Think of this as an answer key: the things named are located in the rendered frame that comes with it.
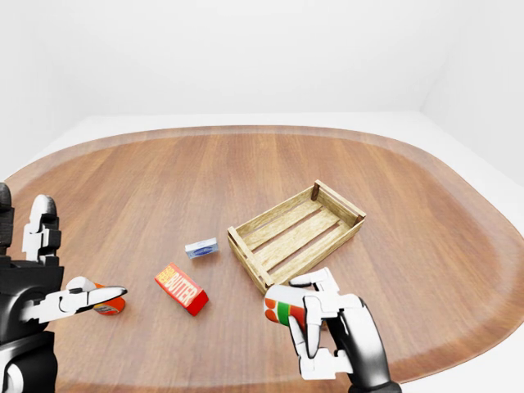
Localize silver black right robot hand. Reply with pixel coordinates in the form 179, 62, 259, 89
287, 267, 393, 389

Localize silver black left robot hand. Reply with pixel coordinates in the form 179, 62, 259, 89
0, 182, 129, 346

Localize tomato sauce can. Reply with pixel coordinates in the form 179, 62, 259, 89
264, 284, 309, 329

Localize wooden slat tray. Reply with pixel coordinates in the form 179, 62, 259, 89
227, 178, 368, 296

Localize orange can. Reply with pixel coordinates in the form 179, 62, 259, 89
93, 282, 126, 317

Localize red butter box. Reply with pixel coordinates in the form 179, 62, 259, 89
154, 261, 210, 317

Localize small blue white box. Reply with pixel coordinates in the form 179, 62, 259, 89
184, 237, 219, 260

